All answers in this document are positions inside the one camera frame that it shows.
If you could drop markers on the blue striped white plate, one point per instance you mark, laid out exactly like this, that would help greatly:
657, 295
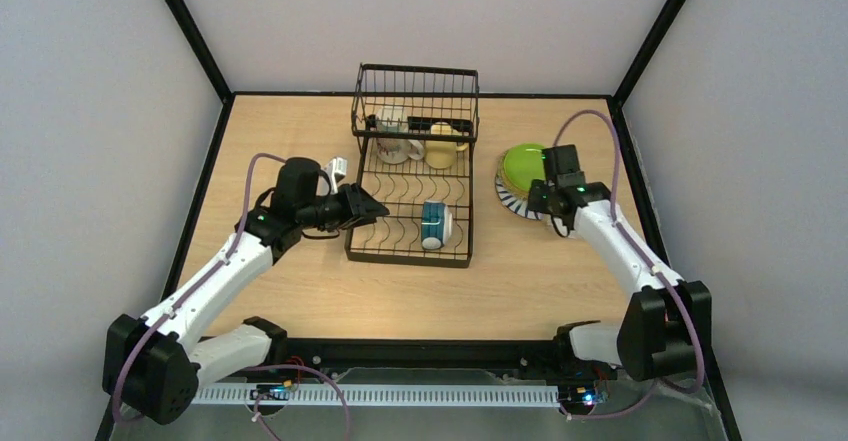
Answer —
513, 203

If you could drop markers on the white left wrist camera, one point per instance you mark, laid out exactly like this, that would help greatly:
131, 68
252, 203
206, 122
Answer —
336, 171

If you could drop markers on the white bowl dark rim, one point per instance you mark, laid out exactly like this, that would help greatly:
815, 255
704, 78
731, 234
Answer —
436, 225

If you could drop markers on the left controller board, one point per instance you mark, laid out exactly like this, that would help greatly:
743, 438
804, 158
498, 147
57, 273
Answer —
272, 392

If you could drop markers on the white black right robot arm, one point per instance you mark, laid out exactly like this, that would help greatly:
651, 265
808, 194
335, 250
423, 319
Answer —
667, 322

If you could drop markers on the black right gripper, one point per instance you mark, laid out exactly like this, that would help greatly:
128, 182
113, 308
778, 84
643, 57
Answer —
539, 198

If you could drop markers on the white slotted cable duct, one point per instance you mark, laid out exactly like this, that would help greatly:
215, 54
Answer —
369, 395

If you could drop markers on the green plate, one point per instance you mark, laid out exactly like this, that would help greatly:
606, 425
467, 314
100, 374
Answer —
526, 158

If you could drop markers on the cream ceramic mug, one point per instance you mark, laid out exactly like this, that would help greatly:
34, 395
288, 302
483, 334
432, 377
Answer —
394, 120

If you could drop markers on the black wire dish rack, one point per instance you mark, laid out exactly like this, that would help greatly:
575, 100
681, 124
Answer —
416, 127

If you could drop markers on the yellow handled mug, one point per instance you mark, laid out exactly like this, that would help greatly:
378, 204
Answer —
441, 155

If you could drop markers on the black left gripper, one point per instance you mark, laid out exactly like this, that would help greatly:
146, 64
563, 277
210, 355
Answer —
351, 205

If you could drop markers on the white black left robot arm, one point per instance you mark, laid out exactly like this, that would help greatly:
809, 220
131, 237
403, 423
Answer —
205, 292

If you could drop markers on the controller board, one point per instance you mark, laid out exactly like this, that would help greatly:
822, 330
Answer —
583, 394
272, 392

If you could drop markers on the black aluminium frame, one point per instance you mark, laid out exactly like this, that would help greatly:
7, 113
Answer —
564, 368

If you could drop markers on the right controller board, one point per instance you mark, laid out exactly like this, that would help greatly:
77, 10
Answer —
583, 394

